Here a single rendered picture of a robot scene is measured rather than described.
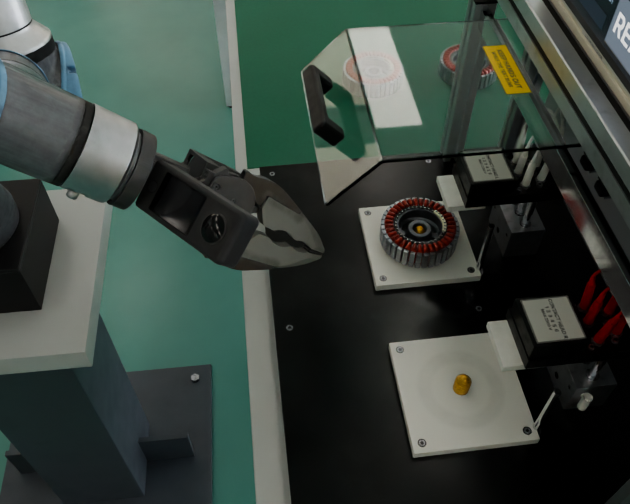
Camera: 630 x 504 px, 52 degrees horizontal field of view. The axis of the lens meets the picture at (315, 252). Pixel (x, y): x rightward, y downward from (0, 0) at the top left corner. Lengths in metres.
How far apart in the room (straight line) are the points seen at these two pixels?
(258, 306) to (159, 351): 0.90
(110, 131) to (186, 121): 1.89
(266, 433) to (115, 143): 0.43
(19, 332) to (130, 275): 1.02
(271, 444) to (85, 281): 0.38
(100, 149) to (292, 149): 0.63
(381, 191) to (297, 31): 0.52
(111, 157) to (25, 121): 0.07
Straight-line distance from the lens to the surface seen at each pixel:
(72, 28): 3.08
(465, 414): 0.82
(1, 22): 0.83
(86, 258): 1.03
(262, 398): 0.85
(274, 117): 1.21
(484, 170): 0.88
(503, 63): 0.81
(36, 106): 0.54
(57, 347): 0.95
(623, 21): 0.70
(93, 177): 0.55
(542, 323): 0.74
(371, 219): 0.98
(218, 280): 1.91
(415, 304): 0.91
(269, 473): 0.81
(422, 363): 0.84
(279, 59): 1.36
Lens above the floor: 1.50
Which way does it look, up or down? 50 degrees down
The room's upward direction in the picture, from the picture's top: straight up
